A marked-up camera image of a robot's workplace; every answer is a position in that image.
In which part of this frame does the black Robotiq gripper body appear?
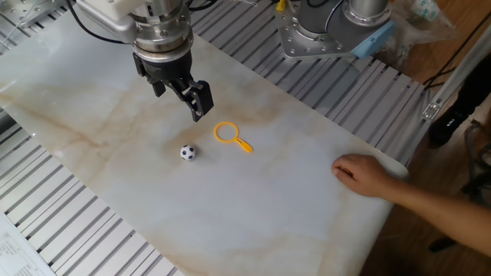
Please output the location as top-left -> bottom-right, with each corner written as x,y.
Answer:
132,48 -> 195,87

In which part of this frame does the aluminium frame profile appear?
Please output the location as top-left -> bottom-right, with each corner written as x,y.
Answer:
421,23 -> 491,123

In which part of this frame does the robot base with blue cap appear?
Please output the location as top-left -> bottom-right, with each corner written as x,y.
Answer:
273,0 -> 398,61

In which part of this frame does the black shoe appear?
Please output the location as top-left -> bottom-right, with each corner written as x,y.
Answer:
427,103 -> 476,149

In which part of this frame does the marble pattern board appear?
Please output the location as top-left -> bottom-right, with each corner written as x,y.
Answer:
0,8 -> 410,276

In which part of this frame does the small soccer ball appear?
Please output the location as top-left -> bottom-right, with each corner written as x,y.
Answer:
180,144 -> 197,162

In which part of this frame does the yellow bubble ring wand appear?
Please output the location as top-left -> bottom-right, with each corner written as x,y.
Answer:
213,121 -> 254,154

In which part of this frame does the person's bare hand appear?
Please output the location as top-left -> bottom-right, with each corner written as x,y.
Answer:
331,153 -> 396,199

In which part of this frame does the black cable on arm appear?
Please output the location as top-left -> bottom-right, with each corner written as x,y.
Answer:
64,0 -> 130,45

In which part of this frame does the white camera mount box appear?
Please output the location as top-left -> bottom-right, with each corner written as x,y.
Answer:
75,0 -> 147,44

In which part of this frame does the black floor cable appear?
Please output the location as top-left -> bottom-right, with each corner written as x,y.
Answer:
422,11 -> 491,90

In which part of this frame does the person's bare forearm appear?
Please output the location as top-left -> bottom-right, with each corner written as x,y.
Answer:
385,179 -> 491,258

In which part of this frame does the clear plastic bag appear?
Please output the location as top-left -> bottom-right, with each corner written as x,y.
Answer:
379,0 -> 460,66

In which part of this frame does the printed paper sheet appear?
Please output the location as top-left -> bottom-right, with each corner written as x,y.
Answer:
0,212 -> 58,276

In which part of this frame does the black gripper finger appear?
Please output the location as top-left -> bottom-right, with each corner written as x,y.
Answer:
150,79 -> 167,98
163,77 -> 215,123

